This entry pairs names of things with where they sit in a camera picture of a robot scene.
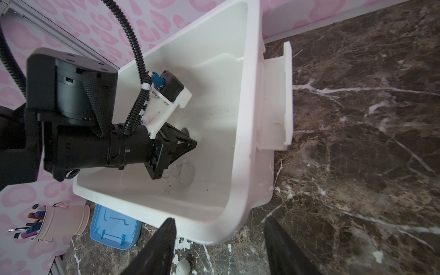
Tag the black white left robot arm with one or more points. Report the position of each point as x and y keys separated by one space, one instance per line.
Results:
x=66 y=124

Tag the pink pen holder cup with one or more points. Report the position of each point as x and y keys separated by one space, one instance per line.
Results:
x=53 y=221

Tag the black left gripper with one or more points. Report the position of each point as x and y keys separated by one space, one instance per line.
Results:
x=156 y=154

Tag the white ceramic mortar bowl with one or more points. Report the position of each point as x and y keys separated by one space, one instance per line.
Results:
x=183 y=267

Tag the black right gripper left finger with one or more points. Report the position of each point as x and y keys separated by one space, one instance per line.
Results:
x=157 y=256

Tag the blue plastic bin lid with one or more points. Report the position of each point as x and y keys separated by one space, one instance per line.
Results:
x=114 y=229

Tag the clear glass beaker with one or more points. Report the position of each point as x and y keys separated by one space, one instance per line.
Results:
x=179 y=174

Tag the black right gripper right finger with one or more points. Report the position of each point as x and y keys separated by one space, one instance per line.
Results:
x=284 y=256

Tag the white plastic storage bin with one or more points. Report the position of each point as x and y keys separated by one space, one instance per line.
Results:
x=240 y=114

